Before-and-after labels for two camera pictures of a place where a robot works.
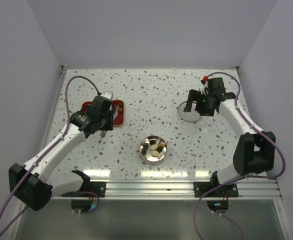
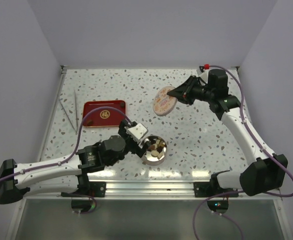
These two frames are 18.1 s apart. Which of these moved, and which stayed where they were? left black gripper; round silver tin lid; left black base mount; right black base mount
Moved: left black gripper; round silver tin lid
Stayed: left black base mount; right black base mount
